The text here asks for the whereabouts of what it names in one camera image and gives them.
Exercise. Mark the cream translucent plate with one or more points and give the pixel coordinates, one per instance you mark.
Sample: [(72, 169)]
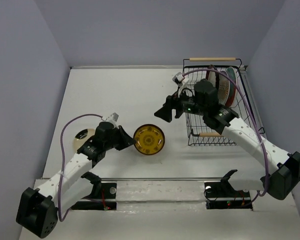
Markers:
[(81, 137)]

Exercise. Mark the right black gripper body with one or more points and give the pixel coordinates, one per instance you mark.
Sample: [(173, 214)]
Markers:
[(186, 103)]

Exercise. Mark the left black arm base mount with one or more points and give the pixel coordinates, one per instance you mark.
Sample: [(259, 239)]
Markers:
[(102, 198)]

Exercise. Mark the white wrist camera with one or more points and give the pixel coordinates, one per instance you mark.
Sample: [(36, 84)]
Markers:
[(113, 118), (181, 81)]

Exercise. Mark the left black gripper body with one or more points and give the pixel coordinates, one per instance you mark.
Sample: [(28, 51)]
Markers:
[(116, 141)]

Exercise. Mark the white plate orange sunburst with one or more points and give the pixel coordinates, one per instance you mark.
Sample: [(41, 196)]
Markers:
[(223, 89)]

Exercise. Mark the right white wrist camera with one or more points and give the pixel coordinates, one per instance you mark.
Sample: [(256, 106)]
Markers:
[(181, 81)]

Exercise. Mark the black wire dish rack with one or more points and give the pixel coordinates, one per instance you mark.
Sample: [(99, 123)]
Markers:
[(198, 133)]

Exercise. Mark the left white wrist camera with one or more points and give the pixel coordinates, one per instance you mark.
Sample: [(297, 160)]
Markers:
[(113, 118)]

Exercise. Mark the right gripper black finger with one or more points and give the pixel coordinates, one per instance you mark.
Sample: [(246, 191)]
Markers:
[(165, 112), (178, 112)]

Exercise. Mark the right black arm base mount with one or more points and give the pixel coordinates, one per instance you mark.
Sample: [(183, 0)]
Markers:
[(220, 196)]

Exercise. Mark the yellow black patterned plate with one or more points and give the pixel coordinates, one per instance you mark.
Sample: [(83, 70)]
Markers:
[(149, 139)]

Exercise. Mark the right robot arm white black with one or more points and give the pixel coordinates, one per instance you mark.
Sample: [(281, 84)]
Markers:
[(282, 169)]

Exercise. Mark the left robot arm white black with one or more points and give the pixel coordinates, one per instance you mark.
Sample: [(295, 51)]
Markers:
[(40, 209)]

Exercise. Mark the dark red rimmed beige plate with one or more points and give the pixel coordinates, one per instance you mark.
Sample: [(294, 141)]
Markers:
[(213, 78)]

